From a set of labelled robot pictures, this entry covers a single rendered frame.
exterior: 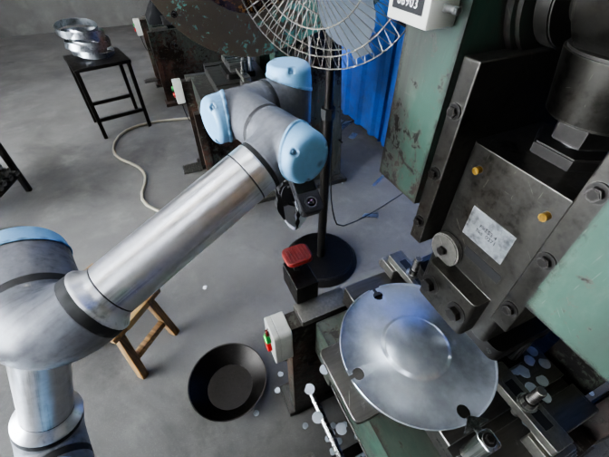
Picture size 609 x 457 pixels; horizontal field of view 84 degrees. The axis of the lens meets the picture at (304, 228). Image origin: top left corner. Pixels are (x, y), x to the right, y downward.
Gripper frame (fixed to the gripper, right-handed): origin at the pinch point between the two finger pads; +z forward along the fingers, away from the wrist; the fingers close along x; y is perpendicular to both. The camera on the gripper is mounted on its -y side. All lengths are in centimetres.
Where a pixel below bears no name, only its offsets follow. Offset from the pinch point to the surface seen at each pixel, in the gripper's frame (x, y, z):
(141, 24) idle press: 19, 339, 27
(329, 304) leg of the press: -5.0, -9.6, 21.1
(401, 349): -8.1, -32.3, 6.4
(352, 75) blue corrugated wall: -130, 198, 48
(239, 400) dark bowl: 25, 2, 85
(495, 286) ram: -15.4, -36.9, -14.9
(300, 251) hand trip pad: -1.0, 0.4, 9.2
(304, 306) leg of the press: 1.4, -7.7, 21.1
